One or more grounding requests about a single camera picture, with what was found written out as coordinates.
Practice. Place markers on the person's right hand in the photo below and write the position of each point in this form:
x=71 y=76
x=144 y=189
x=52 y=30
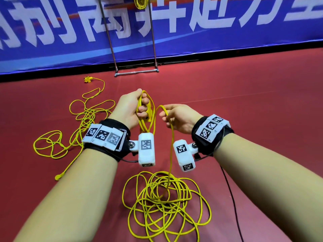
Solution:
x=180 y=117

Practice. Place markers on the person's left hand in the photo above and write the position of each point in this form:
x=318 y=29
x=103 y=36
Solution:
x=130 y=108

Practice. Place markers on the metal rack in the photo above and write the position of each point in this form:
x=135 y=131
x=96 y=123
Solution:
x=136 y=72

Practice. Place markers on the person's left forearm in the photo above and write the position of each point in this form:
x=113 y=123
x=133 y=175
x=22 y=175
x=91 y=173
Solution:
x=70 y=199

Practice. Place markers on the person's right forearm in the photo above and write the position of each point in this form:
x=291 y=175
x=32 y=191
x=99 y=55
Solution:
x=267 y=184

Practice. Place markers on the black marker wristband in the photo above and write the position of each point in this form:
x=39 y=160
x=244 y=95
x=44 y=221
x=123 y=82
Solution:
x=107 y=139
x=212 y=133

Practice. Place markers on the blue banner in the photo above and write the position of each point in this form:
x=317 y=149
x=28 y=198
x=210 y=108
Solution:
x=242 y=27

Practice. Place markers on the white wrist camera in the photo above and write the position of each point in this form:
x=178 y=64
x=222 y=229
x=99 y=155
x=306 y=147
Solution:
x=146 y=148
x=185 y=154

